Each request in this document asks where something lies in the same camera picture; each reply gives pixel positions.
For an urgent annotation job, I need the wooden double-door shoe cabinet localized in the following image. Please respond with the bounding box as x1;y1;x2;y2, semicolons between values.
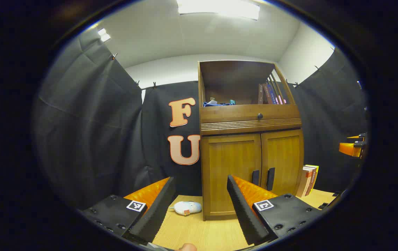
198;60;305;222

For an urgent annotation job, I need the yellow cover book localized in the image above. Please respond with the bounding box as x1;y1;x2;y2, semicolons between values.
305;165;319;196

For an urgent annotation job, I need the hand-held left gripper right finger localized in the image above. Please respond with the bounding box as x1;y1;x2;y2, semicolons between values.
227;174;323;246

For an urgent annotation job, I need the large ceiling light panel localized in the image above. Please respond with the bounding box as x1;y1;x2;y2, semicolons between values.
177;0;260;20

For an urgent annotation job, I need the black backdrop cloth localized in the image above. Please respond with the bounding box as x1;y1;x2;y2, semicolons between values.
33;30;368;210

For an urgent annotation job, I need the white plush toy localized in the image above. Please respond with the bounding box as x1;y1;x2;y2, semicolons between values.
169;201;202;216

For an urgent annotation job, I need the blue cloth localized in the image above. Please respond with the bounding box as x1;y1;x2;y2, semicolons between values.
203;98;232;107

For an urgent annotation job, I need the blue book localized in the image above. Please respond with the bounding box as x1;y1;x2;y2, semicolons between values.
267;84;277;104

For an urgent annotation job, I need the wooden cabinet door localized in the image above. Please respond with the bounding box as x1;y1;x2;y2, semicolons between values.
206;134;262;213
261;130;304;196

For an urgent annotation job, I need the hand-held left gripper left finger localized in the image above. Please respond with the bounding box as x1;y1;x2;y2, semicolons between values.
78;176;177;246

